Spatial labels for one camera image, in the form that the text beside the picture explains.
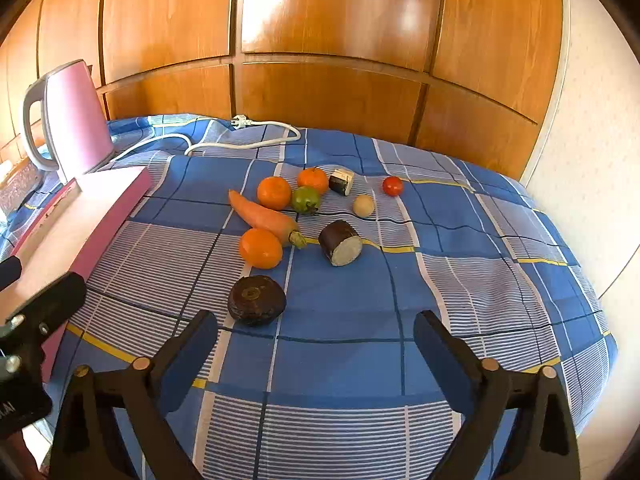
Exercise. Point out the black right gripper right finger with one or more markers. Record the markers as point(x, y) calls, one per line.
point(542, 442)

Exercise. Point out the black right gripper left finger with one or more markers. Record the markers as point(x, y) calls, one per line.
point(87, 441)

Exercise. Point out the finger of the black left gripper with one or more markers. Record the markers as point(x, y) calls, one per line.
point(10, 271)
point(40, 316)

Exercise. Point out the dark avocado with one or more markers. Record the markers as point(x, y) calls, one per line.
point(256, 300)

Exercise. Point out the orange tangerine front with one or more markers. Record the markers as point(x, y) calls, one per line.
point(260, 248)

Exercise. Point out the orange tangerine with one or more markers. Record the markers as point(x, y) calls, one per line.
point(314, 178)
point(260, 248)
point(274, 193)

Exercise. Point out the orange carrot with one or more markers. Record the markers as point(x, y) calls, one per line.
point(282, 226)

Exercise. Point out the dark round cylinder piece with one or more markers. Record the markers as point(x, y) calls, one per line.
point(340, 243)

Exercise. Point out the green round fruit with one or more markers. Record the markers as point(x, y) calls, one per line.
point(306, 200)

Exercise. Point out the orange tangerine back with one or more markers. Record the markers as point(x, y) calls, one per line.
point(314, 178)

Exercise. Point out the small beige round fruit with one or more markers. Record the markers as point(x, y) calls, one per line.
point(363, 206)

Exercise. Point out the small dark cube piece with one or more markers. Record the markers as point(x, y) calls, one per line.
point(341, 181)

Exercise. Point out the red tomato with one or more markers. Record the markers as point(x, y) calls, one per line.
point(393, 186)

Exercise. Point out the pink rimmed white tray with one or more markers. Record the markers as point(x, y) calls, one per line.
point(74, 230)

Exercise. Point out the silver patterned box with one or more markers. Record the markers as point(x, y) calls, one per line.
point(17, 182)

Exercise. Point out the pink electric kettle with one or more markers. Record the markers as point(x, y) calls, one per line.
point(73, 124)

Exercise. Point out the blue plaid bedsheet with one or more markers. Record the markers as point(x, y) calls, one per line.
point(335, 387)

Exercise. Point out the wooden wardrobe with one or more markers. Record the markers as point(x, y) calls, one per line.
point(471, 79)

